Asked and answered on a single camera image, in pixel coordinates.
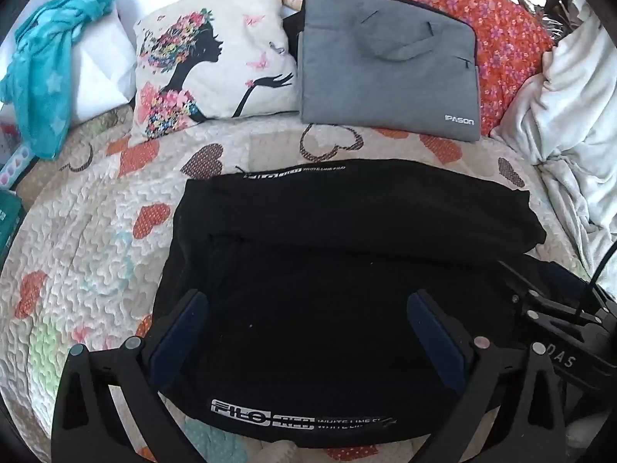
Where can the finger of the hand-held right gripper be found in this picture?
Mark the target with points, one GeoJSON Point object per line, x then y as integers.
{"type": "Point", "coordinates": [559, 316]}
{"type": "Point", "coordinates": [544, 277]}

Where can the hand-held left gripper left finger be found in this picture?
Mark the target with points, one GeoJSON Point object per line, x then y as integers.
{"type": "Point", "coordinates": [179, 342]}

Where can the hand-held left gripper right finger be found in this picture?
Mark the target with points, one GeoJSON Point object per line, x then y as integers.
{"type": "Point", "coordinates": [434, 342]}

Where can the black pants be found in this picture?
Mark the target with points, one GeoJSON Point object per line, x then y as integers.
{"type": "Point", "coordinates": [313, 275]}

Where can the heart print quilt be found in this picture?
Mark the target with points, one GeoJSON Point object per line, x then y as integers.
{"type": "Point", "coordinates": [96, 231]}

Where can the white blanket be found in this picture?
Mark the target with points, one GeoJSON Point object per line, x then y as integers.
{"type": "Point", "coordinates": [569, 115]}

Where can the green box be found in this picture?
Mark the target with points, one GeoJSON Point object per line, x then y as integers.
{"type": "Point", "coordinates": [9, 222]}

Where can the white paint palette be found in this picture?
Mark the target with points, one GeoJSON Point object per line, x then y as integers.
{"type": "Point", "coordinates": [14, 169]}

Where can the grey laptop bag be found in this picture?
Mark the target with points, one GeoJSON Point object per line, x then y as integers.
{"type": "Point", "coordinates": [385, 91]}

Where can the floral silhouette printed pillow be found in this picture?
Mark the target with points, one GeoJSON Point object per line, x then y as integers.
{"type": "Point", "coordinates": [241, 89]}

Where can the white pillow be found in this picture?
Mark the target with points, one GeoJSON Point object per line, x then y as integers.
{"type": "Point", "coordinates": [99, 77]}

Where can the teal star print cloth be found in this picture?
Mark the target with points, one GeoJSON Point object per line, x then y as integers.
{"type": "Point", "coordinates": [43, 82]}

